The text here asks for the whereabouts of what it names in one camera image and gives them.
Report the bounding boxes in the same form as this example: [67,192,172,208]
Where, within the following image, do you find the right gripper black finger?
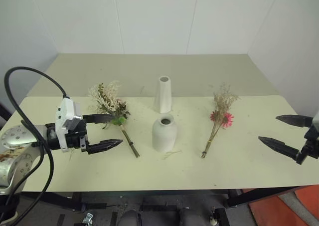
[258,136,300,161]
[275,114,314,129]

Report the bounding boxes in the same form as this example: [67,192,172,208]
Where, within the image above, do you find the black metal table frame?
[14,185,319,226]

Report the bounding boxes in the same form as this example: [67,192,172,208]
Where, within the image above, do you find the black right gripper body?
[296,126,319,165]

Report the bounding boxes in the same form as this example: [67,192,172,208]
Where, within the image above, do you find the short round white vase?
[152,113,179,153]

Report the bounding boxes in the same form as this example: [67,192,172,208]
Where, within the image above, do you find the tall narrow white vase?
[153,75,173,114]

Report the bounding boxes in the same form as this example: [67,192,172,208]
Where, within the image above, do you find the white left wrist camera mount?
[54,97,82,153]

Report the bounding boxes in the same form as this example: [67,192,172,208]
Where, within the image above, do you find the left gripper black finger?
[82,113,118,125]
[87,139,124,155]

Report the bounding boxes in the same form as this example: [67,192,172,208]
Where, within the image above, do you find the loose dry straw twigs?
[161,149,183,161]

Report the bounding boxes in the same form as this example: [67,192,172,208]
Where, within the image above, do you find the pink daisy dried bouquet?
[200,83,241,159]

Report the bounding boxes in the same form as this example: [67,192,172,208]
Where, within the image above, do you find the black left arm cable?
[4,66,70,226]

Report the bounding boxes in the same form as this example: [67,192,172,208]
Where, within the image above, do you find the white and green dried bouquet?
[87,80,141,159]

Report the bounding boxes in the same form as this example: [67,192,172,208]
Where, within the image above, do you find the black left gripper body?
[65,121,91,155]

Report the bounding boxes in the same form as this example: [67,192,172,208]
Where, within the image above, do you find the silver metal caster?
[83,212,95,225]

